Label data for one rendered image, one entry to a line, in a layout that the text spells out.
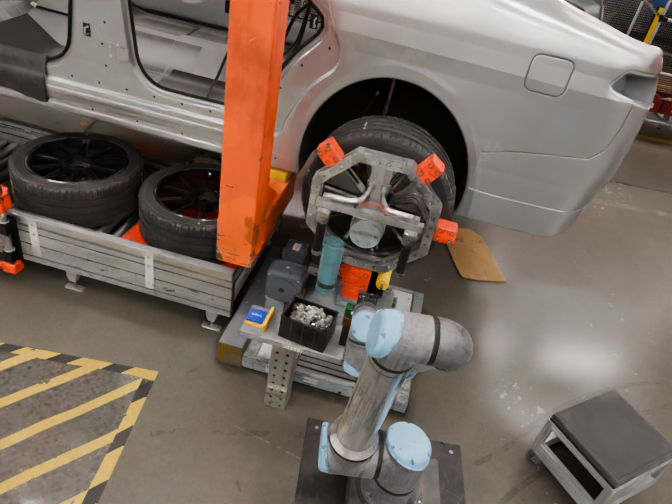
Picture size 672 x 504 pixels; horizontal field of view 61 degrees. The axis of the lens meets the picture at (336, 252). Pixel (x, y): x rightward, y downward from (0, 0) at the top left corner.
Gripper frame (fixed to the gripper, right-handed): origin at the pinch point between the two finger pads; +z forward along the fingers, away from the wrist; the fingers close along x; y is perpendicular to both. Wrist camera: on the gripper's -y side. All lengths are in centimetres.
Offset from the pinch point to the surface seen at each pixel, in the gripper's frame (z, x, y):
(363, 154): 15, 12, 55
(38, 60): 71, 177, 65
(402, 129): 29, -1, 68
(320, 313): 7.4, 15.7, -9.7
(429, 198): 18.2, -17.0, 43.2
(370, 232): 12.3, 3.2, 25.6
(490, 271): 155, -84, -2
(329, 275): 26.8, 15.7, 1.7
